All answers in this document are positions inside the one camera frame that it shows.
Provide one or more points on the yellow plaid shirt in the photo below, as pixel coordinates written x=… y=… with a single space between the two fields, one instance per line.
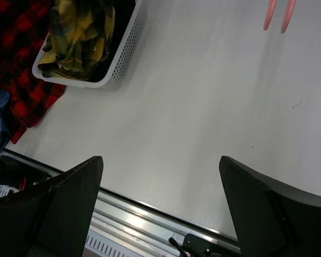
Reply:
x=79 y=39

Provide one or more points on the slotted white cable duct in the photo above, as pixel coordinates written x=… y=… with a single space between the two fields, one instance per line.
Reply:
x=96 y=244

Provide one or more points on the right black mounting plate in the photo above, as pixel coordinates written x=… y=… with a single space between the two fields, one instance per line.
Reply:
x=194 y=246

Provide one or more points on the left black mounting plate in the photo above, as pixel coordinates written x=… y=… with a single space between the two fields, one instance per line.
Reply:
x=19 y=175

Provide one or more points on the pink wire hanger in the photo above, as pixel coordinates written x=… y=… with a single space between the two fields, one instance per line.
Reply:
x=288 y=14
x=269 y=14

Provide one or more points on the red black plaid shirt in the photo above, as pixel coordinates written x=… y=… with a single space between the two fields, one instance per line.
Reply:
x=23 y=28

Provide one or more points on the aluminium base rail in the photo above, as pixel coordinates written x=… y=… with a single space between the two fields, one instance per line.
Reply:
x=138 y=227

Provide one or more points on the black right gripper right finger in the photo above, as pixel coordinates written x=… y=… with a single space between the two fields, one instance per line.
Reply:
x=270 y=218

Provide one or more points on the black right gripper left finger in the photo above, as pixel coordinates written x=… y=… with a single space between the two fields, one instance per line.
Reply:
x=51 y=218

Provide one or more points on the black mounting plate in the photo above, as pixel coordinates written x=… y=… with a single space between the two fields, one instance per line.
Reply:
x=19 y=175
x=194 y=246

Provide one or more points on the white plastic basket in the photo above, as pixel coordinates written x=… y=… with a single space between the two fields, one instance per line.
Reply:
x=117 y=69

